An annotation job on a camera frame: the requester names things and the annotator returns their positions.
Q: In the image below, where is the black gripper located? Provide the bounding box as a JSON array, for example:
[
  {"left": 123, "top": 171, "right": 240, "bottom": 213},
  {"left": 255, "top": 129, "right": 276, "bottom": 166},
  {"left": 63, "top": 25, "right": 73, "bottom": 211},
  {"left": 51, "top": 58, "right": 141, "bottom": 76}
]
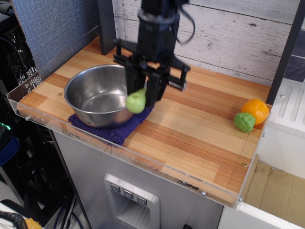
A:
[{"left": 114, "top": 11, "right": 190, "bottom": 107}]

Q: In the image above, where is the green handled grey spatula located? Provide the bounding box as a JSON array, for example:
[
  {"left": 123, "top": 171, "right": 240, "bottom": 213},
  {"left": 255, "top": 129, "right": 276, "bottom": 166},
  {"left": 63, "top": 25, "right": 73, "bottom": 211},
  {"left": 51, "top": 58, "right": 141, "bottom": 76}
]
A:
[{"left": 126, "top": 88, "right": 146, "bottom": 114}]

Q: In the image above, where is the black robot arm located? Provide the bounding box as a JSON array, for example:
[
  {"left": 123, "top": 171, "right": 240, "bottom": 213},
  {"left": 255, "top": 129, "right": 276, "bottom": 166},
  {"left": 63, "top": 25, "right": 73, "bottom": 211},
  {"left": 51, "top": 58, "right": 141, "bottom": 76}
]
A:
[{"left": 114, "top": 0, "right": 190, "bottom": 107}]

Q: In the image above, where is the stainless steel pot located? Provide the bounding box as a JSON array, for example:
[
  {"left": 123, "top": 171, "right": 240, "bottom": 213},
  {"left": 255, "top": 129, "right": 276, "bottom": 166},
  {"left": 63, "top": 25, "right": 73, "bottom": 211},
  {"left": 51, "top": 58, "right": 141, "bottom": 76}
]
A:
[{"left": 64, "top": 64, "right": 133, "bottom": 128}]

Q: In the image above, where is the purple cloth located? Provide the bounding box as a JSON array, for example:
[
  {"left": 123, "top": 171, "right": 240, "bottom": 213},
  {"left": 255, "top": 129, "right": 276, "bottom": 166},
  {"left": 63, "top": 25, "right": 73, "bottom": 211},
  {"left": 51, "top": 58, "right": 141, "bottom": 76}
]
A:
[{"left": 68, "top": 107, "right": 154, "bottom": 146}]

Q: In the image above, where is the blue fabric panel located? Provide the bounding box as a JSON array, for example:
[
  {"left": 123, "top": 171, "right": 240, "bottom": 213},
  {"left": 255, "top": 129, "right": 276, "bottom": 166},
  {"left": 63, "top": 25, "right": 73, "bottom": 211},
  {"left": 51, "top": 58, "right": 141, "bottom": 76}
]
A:
[{"left": 11, "top": 0, "right": 97, "bottom": 72}]

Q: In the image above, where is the green toy pepper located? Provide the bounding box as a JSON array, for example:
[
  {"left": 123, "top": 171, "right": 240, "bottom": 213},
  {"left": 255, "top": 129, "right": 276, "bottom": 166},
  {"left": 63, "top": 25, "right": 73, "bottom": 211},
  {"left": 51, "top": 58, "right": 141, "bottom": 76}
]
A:
[{"left": 234, "top": 112, "right": 256, "bottom": 133}]

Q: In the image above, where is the orange toy pepper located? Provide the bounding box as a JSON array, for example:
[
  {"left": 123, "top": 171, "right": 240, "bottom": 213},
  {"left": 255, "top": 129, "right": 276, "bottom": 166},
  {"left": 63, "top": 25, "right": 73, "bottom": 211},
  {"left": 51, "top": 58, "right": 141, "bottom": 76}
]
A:
[{"left": 241, "top": 99, "right": 270, "bottom": 125}]

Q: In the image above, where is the silver toy fridge cabinet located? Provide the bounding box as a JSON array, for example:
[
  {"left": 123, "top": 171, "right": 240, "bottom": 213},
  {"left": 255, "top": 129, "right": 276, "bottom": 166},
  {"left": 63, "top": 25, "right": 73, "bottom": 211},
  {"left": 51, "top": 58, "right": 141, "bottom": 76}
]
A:
[{"left": 55, "top": 133, "right": 223, "bottom": 229}]

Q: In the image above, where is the black plastic crate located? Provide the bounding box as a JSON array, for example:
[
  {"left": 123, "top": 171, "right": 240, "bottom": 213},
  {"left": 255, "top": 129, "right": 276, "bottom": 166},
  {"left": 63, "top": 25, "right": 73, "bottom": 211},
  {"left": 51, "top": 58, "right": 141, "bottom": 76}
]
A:
[{"left": 0, "top": 25, "right": 37, "bottom": 86}]

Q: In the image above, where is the grey dispenser panel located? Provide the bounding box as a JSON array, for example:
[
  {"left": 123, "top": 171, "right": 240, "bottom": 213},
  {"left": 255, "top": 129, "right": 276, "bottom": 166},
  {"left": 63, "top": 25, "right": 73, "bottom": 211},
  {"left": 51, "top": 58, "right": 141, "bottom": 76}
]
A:
[{"left": 104, "top": 173, "right": 161, "bottom": 229}]

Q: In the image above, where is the white toy sink unit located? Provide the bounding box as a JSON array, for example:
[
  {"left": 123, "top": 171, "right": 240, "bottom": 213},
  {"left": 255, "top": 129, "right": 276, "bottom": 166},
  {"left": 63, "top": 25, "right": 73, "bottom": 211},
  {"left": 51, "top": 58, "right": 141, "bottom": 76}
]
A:
[{"left": 219, "top": 79, "right": 305, "bottom": 229}]

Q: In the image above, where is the dark grey left post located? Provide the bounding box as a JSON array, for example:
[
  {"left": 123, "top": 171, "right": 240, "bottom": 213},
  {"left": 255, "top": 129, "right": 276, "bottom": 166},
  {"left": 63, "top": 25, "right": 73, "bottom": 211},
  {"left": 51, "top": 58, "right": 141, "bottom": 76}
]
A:
[{"left": 96, "top": 0, "right": 116, "bottom": 55}]

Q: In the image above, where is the dark grey post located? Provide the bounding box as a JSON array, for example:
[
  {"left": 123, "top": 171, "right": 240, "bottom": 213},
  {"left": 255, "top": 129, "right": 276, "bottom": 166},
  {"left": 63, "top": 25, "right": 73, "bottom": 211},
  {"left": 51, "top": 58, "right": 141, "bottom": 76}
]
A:
[
  {"left": 96, "top": 0, "right": 116, "bottom": 55},
  {"left": 266, "top": 0, "right": 305, "bottom": 105}
]

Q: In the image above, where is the clear acrylic guard rail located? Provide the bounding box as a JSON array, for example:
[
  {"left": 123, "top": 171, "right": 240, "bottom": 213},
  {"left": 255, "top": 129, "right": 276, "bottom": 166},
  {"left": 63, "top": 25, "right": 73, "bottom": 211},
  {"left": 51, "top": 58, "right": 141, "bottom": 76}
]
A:
[{"left": 8, "top": 72, "right": 270, "bottom": 208}]

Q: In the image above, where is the dark grey right post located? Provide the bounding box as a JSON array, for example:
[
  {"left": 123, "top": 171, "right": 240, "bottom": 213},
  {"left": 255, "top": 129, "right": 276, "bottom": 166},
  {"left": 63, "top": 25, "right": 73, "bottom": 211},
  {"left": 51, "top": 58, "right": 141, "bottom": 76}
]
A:
[{"left": 266, "top": 0, "right": 305, "bottom": 105}]

